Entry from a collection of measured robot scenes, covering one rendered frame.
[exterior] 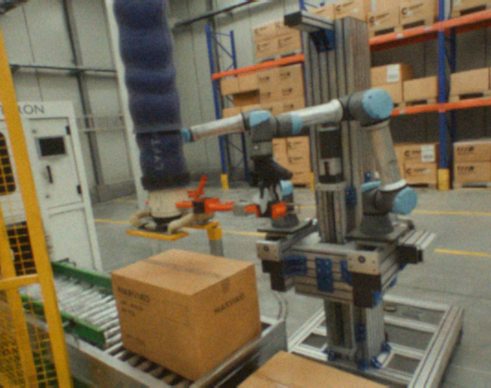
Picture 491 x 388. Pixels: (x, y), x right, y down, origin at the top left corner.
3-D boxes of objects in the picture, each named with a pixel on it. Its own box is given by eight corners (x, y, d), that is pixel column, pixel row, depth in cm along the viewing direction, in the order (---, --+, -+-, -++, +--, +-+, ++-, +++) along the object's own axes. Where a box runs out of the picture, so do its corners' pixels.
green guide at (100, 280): (50, 271, 346) (47, 260, 345) (62, 267, 354) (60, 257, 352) (172, 309, 242) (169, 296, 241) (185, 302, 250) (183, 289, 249)
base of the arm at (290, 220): (280, 220, 229) (279, 203, 227) (304, 222, 220) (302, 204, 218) (266, 227, 217) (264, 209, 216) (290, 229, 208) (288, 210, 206)
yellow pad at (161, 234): (125, 234, 191) (124, 224, 190) (143, 229, 199) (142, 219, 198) (172, 241, 169) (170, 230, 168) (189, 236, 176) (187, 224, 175)
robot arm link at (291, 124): (288, 114, 157) (262, 116, 153) (303, 112, 147) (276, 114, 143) (289, 134, 158) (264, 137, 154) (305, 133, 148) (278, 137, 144)
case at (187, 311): (122, 346, 207) (110, 272, 200) (182, 314, 236) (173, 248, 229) (203, 386, 167) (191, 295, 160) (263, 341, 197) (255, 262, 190)
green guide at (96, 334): (-24, 296, 307) (-27, 284, 305) (-8, 290, 314) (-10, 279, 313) (88, 354, 203) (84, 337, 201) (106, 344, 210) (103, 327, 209)
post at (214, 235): (224, 378, 263) (206, 228, 246) (232, 372, 268) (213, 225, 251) (233, 381, 259) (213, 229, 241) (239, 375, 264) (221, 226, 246)
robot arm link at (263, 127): (275, 109, 142) (254, 111, 139) (278, 140, 144) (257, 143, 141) (266, 111, 149) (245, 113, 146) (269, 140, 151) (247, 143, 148)
